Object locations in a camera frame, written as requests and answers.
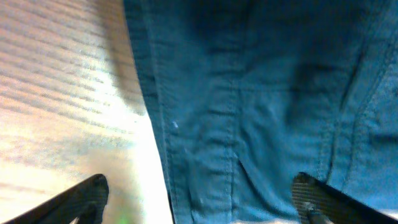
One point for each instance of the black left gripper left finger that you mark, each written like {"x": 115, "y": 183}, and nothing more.
{"x": 85, "y": 203}

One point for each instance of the navy blue shorts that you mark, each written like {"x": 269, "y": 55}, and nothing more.
{"x": 244, "y": 95}

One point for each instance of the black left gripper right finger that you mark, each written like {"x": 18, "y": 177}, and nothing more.
{"x": 317, "y": 202}

